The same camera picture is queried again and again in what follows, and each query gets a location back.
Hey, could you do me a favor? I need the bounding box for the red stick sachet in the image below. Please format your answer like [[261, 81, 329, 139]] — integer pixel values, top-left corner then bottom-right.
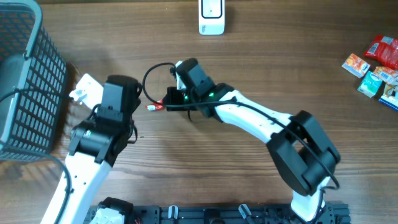
[[146, 100, 164, 111]]

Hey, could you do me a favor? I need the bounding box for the orange small box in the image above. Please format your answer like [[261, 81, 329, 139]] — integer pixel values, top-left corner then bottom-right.
[[342, 54, 370, 78], [374, 66, 397, 85]]

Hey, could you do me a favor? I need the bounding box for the teal small box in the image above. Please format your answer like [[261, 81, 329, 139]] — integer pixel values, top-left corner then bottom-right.
[[357, 71, 383, 98]]

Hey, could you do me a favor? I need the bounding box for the white cream snack bag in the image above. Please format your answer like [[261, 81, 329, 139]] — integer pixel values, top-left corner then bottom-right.
[[378, 84, 398, 111]]

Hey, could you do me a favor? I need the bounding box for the red candy bag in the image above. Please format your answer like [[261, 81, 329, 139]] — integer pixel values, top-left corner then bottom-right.
[[363, 35, 397, 70]]

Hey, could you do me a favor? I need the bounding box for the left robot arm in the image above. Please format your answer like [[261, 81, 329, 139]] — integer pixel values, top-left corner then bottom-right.
[[42, 75, 142, 223]]

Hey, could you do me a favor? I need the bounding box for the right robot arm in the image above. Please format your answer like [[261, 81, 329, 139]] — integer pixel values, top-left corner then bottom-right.
[[164, 58, 341, 223]]

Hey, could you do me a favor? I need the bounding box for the white barcode scanner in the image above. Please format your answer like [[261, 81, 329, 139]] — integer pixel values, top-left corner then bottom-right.
[[198, 0, 225, 35]]

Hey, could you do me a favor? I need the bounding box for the grey plastic mesh basket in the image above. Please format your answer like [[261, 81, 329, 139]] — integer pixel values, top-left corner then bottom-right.
[[1, 0, 68, 161]]

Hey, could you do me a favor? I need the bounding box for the black right camera cable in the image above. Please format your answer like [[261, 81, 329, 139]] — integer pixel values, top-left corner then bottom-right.
[[142, 62, 340, 223]]

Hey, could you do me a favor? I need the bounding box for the black camera cable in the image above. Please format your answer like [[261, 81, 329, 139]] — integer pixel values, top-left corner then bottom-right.
[[142, 62, 340, 223], [0, 88, 103, 224]]

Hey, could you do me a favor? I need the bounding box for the black left camera cable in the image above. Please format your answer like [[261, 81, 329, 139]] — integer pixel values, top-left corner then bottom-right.
[[0, 88, 103, 224]]

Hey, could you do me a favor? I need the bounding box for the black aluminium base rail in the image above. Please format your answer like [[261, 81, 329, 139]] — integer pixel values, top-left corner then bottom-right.
[[83, 203, 352, 224]]

